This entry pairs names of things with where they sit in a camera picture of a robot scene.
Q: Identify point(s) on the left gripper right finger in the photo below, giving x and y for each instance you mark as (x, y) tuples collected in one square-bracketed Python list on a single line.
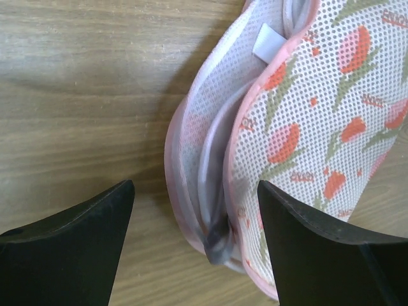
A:
[(320, 260)]

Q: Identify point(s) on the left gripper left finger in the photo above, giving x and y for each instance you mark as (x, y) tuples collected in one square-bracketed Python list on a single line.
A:
[(71, 257)]

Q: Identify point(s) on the taupe bra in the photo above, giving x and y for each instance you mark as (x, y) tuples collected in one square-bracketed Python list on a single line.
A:
[(218, 241)]

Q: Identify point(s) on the pink floral laundry bag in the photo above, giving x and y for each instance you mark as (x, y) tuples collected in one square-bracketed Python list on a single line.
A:
[(324, 94)]

